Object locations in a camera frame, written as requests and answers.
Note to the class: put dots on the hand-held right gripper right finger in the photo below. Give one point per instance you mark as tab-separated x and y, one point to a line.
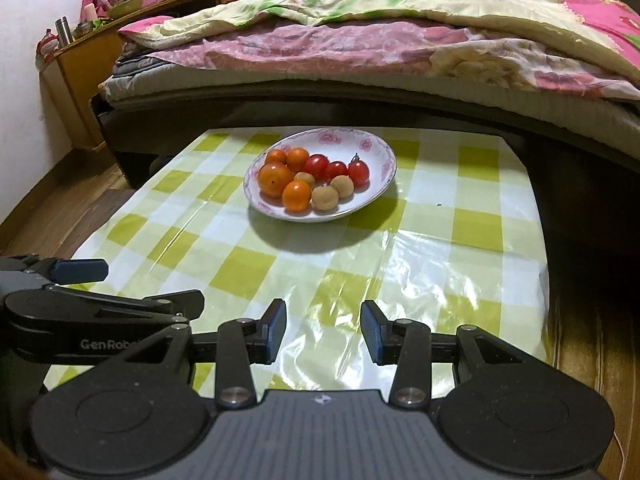
372	333

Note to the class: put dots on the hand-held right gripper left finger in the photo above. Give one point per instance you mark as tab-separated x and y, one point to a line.
273	331

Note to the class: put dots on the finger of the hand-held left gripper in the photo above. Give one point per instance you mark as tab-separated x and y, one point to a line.
80	271
185	305

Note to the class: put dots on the small orange mandarin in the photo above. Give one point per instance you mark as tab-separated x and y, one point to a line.
276	156
296	195
298	159

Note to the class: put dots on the brown longan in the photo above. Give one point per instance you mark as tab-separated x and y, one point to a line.
343	185
304	178
324	197

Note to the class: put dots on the large orange-red plum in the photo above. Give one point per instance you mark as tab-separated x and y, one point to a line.
274	179

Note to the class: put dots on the red cherry tomato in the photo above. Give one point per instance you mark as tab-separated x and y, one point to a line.
358	172
316	166
336	170

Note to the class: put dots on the white pink-flowered plate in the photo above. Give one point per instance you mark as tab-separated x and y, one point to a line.
375	160

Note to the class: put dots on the green checked plastic tablecloth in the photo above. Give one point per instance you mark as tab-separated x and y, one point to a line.
450	240

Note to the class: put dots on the wooden cabinet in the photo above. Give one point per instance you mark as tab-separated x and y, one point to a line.
85	80

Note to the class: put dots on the grey folded blanket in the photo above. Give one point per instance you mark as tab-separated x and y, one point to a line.
135	67

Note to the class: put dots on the red white figurine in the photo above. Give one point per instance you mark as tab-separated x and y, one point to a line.
47	45

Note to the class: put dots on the steel thermos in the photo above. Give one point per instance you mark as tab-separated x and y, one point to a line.
62	31

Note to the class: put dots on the white mattress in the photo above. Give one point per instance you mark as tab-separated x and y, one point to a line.
300	75

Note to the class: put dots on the pink candle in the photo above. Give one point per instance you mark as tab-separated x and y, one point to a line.
89	12

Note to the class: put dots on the green bowl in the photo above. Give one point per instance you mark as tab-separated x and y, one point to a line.
126	8

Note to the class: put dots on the pink floral blanket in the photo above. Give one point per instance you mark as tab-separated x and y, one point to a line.
300	45

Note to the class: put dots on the cream floral quilt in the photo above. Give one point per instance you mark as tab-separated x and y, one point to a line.
350	5

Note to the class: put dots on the pink lace-edged pillow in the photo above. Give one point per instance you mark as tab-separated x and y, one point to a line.
600	20

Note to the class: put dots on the dark bed frame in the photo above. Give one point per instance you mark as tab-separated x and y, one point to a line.
350	105

